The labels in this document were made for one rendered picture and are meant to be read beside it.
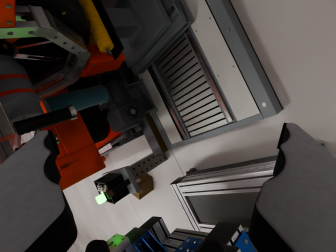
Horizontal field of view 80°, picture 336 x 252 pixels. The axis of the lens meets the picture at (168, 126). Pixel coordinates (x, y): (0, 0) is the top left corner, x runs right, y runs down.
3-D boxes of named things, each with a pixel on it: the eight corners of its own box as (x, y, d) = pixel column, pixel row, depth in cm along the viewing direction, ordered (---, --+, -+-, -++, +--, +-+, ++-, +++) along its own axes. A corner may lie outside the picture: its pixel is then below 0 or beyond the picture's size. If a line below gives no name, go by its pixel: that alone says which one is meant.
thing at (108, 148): (133, 126, 150) (107, 137, 136) (139, 138, 150) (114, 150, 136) (69, 167, 341) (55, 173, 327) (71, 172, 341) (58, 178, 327)
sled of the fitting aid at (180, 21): (161, -47, 96) (146, -51, 89) (195, 21, 96) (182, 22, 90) (120, 24, 134) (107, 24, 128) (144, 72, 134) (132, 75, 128)
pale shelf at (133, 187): (128, 165, 122) (124, 167, 120) (141, 190, 122) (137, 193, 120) (104, 172, 155) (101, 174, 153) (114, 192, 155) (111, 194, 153)
